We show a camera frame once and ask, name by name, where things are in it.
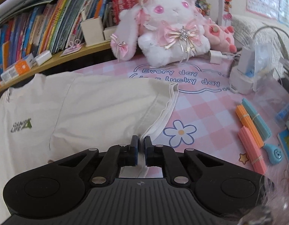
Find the pink plush toy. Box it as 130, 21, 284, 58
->
204, 19, 237, 53

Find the white knit cover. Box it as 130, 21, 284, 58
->
231, 14, 289, 61

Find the clear plastic bag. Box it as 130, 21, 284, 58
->
252, 43, 277, 92

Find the small white box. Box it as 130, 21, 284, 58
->
35, 51, 52, 65

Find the pink clip card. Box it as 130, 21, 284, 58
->
60, 39, 84, 57

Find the cream pen holder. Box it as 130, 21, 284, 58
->
81, 17, 105, 47

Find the row of colourful books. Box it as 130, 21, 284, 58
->
0, 0, 126, 73

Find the blue toy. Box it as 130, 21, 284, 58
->
262, 143, 285, 166

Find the cream t-shirt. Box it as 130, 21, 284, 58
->
0, 71, 180, 224

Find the red box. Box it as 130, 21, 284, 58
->
110, 0, 145, 25

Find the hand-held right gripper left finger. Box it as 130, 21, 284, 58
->
58, 135, 139, 188

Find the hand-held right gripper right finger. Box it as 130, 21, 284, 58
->
144, 136, 229, 188

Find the teal stick bundle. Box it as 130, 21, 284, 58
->
242, 98, 272, 139

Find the white charger cable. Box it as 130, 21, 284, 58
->
221, 52, 241, 60

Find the blue picture book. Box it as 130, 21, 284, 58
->
277, 127, 289, 169

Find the small cream holder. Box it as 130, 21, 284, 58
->
103, 26, 119, 41

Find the pink checked cartoon desk mat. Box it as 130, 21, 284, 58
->
72, 52, 289, 183

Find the pink stick bundle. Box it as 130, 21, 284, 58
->
238, 125, 268, 175

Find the orange stick bundle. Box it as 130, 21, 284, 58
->
236, 104, 264, 149

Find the white plush bunny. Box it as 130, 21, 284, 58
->
110, 0, 212, 67

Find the white charger plug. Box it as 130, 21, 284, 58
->
209, 50, 223, 64

